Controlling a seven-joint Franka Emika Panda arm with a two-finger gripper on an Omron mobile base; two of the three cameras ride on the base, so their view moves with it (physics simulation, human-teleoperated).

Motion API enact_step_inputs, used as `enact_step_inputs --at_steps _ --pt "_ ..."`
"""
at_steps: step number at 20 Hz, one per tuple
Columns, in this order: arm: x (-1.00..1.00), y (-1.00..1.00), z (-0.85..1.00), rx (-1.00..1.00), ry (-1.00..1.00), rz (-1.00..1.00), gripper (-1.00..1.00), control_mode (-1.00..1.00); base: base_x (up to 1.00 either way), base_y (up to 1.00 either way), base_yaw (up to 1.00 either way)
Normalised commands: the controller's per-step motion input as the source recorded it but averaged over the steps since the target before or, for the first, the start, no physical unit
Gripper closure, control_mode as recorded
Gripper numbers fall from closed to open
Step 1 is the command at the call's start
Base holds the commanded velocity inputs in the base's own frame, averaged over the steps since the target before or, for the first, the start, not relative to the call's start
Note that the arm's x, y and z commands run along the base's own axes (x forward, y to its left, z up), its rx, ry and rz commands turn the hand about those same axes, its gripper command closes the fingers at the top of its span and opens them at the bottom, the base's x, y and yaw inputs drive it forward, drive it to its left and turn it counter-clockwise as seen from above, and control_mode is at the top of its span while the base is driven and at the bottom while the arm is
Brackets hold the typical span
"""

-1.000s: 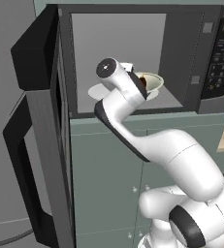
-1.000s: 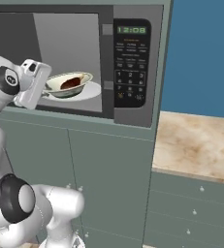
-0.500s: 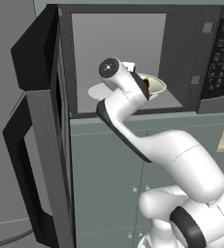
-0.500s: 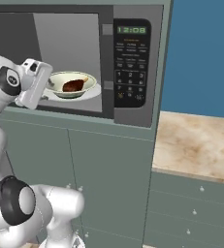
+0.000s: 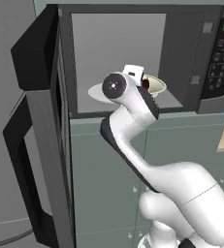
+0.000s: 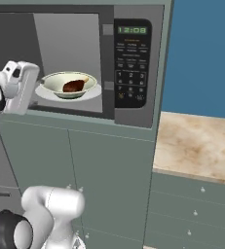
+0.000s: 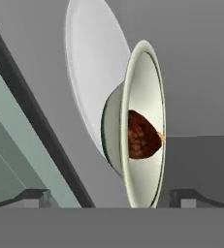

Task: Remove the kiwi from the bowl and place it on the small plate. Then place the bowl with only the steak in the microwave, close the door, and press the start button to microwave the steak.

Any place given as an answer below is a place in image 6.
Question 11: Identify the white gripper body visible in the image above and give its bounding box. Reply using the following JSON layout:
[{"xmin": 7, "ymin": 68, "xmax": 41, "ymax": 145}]
[{"xmin": 3, "ymin": 61, "xmax": 41, "ymax": 117}]

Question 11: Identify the pale green bowl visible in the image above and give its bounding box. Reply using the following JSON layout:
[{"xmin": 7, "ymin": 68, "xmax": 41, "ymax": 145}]
[{"xmin": 39, "ymin": 71, "xmax": 98, "ymax": 100}]

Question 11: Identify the brown steak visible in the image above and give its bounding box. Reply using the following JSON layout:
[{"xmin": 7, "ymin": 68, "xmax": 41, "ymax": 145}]
[{"xmin": 61, "ymin": 79, "xmax": 88, "ymax": 93}]

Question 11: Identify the grey-green cupboard door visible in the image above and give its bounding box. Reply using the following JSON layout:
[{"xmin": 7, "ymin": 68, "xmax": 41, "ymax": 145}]
[
  {"xmin": 0, "ymin": 119, "xmax": 77, "ymax": 228},
  {"xmin": 81, "ymin": 227, "xmax": 145, "ymax": 249},
  {"xmin": 67, "ymin": 128, "xmax": 158, "ymax": 242}
]

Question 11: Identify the grey microwave oven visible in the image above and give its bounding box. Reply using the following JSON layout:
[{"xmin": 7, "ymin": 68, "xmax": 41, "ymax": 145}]
[{"xmin": 0, "ymin": 4, "xmax": 166, "ymax": 129}]

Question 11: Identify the microwave start button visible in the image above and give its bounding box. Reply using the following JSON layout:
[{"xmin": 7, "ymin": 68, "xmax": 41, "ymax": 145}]
[{"xmin": 134, "ymin": 92, "xmax": 147, "ymax": 102}]

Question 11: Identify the grey-green lower cupboard door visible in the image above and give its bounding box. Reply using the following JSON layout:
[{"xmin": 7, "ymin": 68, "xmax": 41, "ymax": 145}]
[{"xmin": 81, "ymin": 227, "xmax": 145, "ymax": 249}]

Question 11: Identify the grey cupboard panel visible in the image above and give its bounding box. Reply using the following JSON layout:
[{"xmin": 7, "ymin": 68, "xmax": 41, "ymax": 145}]
[{"xmin": 0, "ymin": 120, "xmax": 22, "ymax": 216}]

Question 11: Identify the grey-green drawer front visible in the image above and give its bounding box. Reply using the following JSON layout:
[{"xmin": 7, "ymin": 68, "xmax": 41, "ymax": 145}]
[
  {"xmin": 143, "ymin": 211, "xmax": 225, "ymax": 249},
  {"xmin": 146, "ymin": 190, "xmax": 225, "ymax": 231},
  {"xmin": 149, "ymin": 172, "xmax": 225, "ymax": 208}
]

